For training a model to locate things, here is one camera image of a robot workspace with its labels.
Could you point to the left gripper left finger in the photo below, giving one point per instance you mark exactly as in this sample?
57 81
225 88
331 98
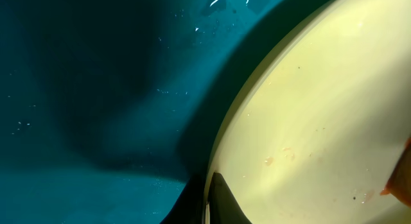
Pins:
188 208

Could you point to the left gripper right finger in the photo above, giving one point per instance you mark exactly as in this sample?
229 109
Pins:
223 207

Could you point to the yellow-green plate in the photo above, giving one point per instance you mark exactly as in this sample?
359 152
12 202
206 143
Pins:
316 130

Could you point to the blue plastic tray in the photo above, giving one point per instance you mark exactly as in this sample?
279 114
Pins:
109 107

